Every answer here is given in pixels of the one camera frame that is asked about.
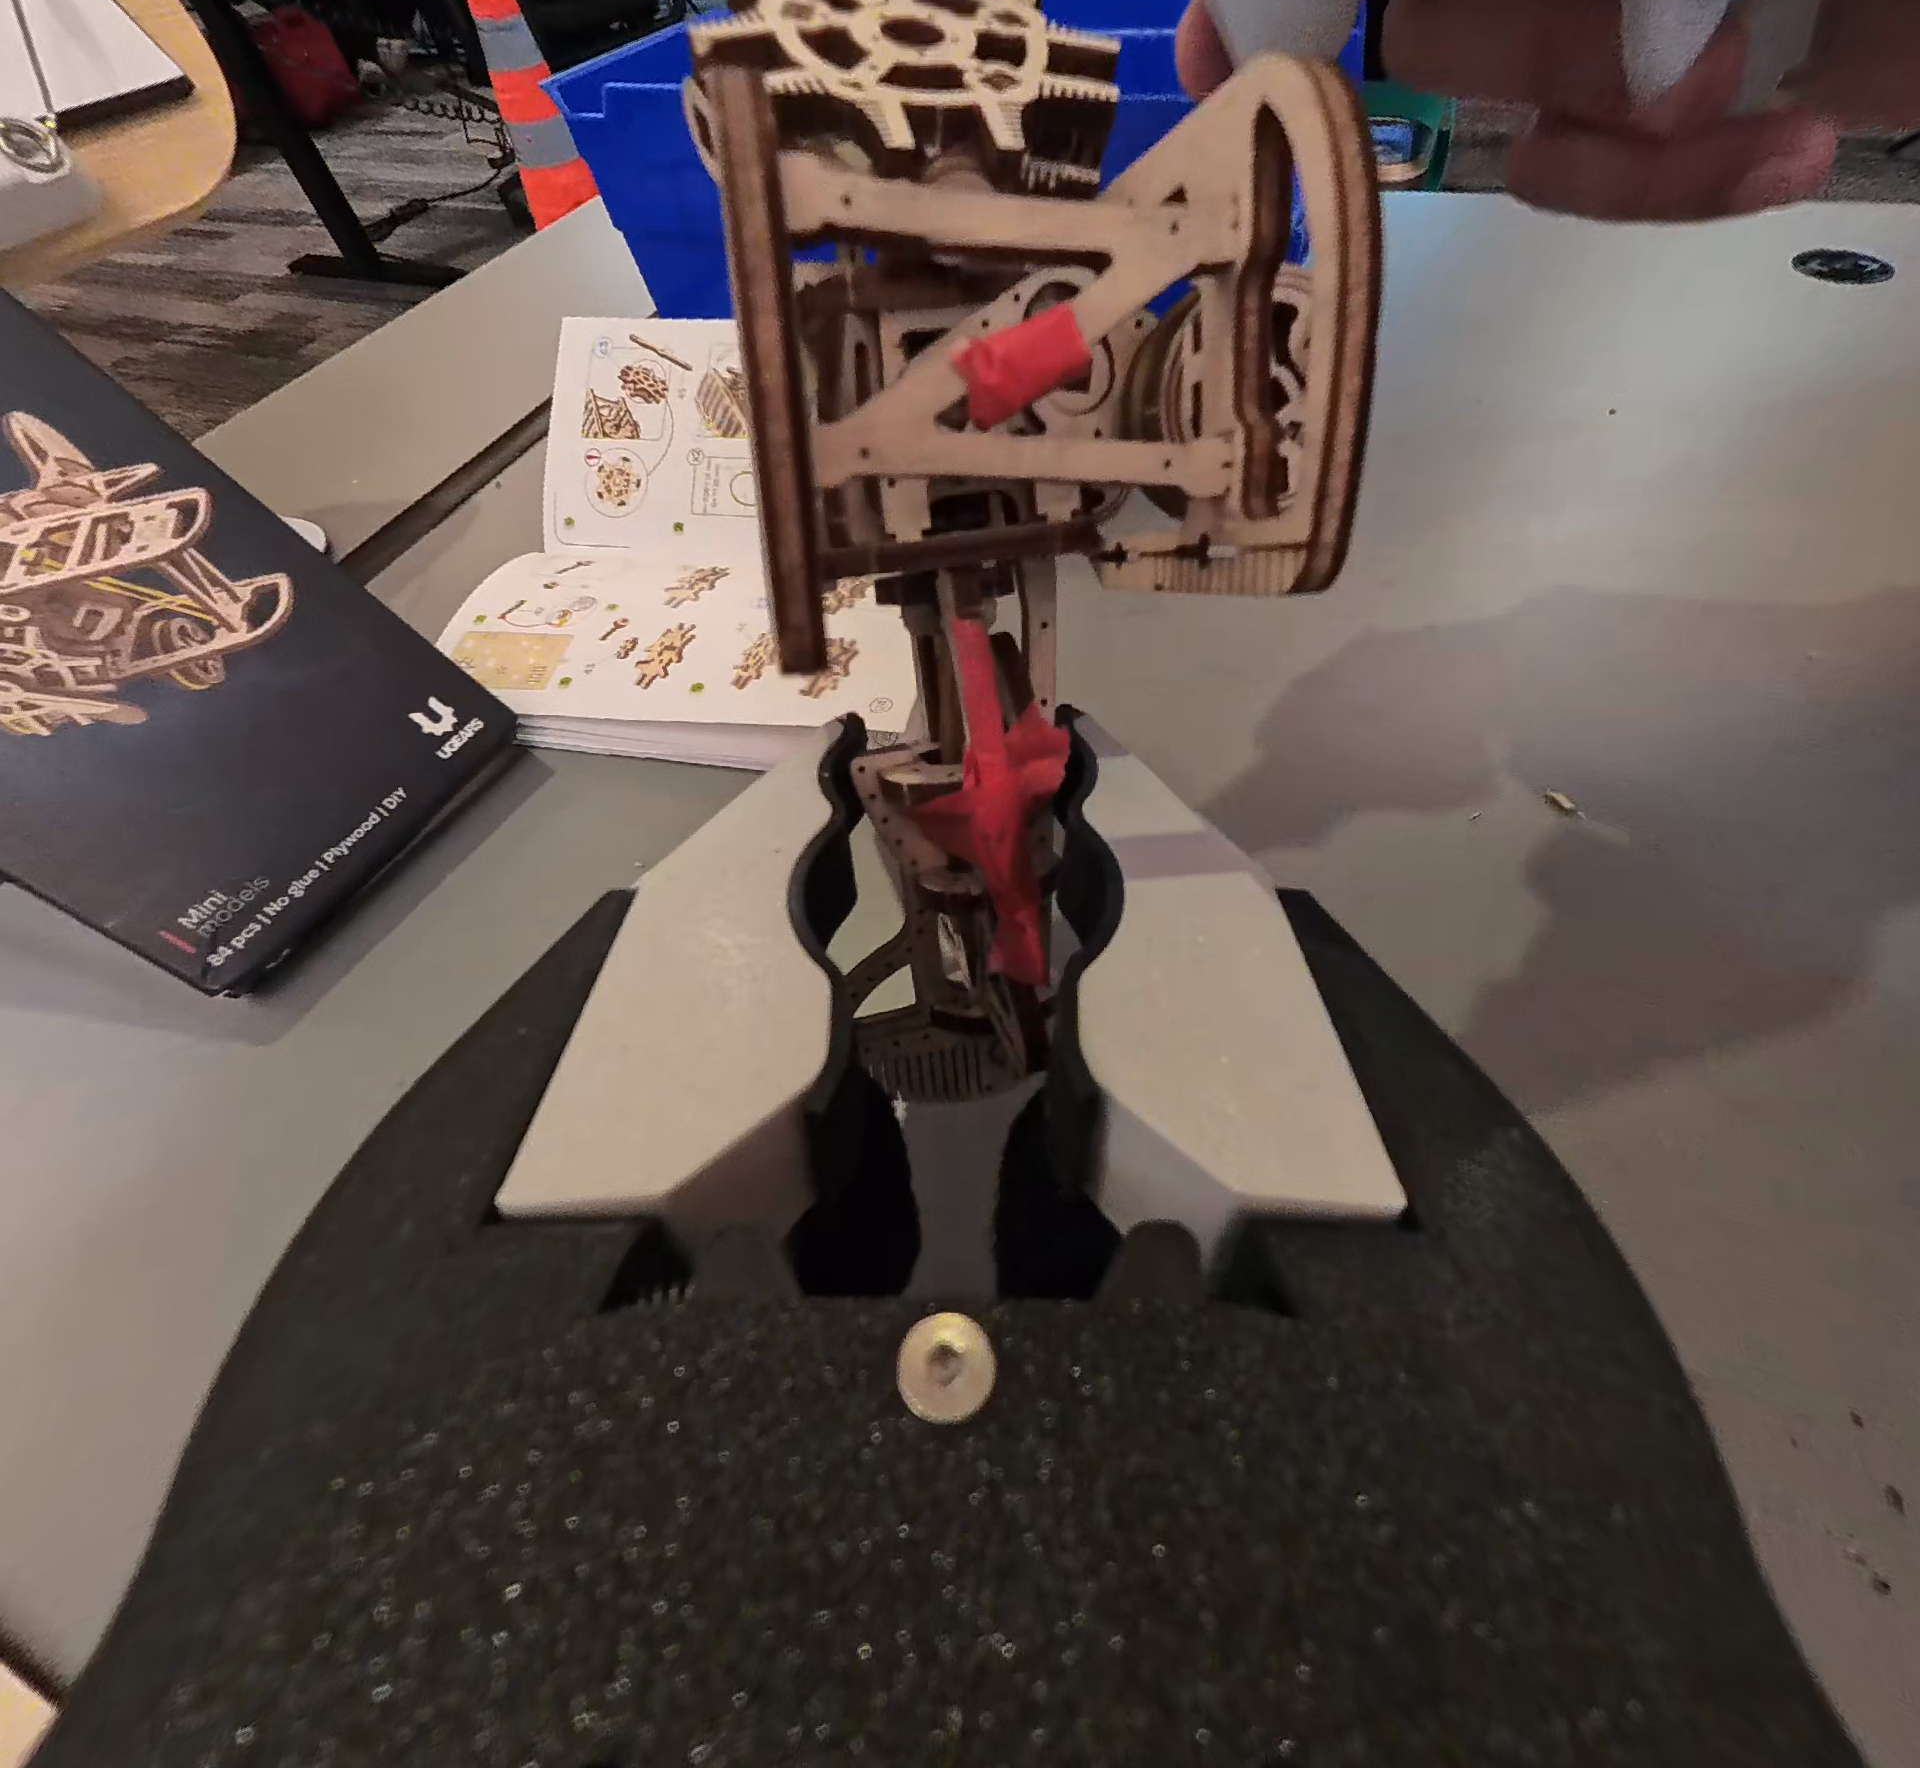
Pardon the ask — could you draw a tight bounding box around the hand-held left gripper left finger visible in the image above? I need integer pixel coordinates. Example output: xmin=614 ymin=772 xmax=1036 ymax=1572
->
xmin=492 ymin=720 xmax=869 ymax=1224

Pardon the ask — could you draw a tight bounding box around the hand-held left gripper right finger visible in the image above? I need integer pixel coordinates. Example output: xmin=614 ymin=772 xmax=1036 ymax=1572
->
xmin=1047 ymin=706 xmax=1411 ymax=1293

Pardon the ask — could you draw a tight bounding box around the wooden radial engine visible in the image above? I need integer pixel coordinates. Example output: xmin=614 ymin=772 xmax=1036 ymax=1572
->
xmin=685 ymin=0 xmax=1123 ymax=172

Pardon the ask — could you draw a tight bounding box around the wooden biplane model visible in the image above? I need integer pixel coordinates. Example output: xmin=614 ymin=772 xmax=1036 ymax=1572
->
xmin=704 ymin=52 xmax=1384 ymax=1113

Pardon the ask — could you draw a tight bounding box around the person's right hand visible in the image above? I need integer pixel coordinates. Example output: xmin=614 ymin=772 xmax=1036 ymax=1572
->
xmin=1174 ymin=0 xmax=1883 ymax=224

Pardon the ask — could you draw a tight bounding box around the green container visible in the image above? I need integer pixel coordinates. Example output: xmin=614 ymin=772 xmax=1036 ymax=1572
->
xmin=1361 ymin=87 xmax=1460 ymax=192

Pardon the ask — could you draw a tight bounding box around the black model kit box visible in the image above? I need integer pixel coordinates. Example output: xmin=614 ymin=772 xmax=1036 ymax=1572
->
xmin=0 ymin=285 xmax=522 ymax=1001

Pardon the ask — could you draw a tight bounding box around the blue plastic bin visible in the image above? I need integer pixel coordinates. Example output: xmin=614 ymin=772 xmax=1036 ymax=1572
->
xmin=540 ymin=0 xmax=1370 ymax=318

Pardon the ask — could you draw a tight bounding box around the instruction booklet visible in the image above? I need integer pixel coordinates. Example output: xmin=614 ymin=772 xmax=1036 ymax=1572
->
xmin=435 ymin=313 xmax=924 ymax=772

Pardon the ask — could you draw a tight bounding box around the orange striped traffic cone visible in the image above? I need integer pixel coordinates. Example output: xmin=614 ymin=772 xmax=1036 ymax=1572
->
xmin=447 ymin=0 xmax=605 ymax=233

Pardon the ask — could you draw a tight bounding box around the red bag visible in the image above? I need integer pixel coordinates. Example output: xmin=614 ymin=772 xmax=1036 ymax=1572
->
xmin=247 ymin=3 xmax=365 ymax=131

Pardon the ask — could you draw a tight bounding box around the black desk leg frame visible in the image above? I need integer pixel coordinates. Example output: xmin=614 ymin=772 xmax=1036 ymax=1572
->
xmin=90 ymin=0 xmax=467 ymax=292

